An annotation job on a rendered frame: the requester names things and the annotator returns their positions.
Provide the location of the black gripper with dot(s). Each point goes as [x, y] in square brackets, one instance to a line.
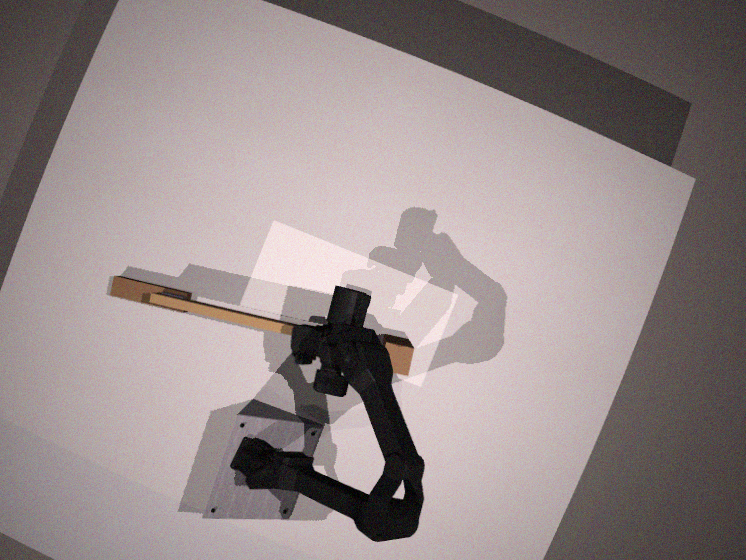
[330, 386]

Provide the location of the long brown wooden rail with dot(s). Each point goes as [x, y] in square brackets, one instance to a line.
[224, 313]

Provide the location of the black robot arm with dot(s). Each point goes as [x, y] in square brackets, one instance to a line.
[358, 353]

